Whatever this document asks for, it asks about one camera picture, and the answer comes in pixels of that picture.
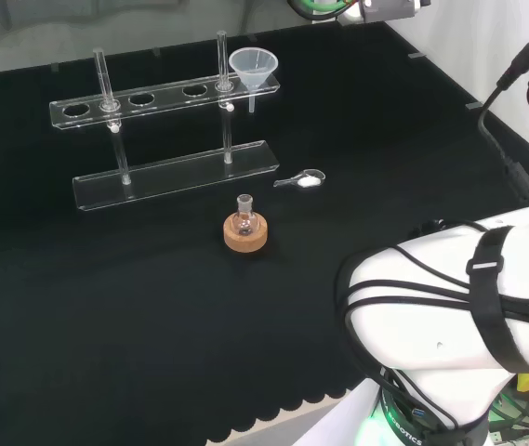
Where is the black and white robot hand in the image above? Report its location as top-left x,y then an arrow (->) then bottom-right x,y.
339,3 -> 366,23

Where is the translucent plastic funnel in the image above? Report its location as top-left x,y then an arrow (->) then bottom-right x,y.
228,47 -> 280,114

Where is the clear weighing funnel with powder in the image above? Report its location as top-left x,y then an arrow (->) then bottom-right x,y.
272,168 -> 326,190

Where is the clear acrylic funnel stand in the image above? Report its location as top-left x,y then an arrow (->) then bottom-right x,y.
48,30 -> 282,214

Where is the small round-bottom glass flask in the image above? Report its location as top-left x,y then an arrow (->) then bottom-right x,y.
231,193 -> 259,236

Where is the black table cloth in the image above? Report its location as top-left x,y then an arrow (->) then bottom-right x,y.
0,20 -> 529,445

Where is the green cable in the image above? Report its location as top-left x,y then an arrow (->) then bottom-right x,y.
289,0 -> 361,22

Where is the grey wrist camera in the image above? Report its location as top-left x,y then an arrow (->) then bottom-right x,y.
361,0 -> 426,22

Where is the thick black cable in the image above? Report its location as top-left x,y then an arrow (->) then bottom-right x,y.
476,0 -> 529,233

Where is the cork ring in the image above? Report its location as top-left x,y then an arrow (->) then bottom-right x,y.
222,211 -> 270,255

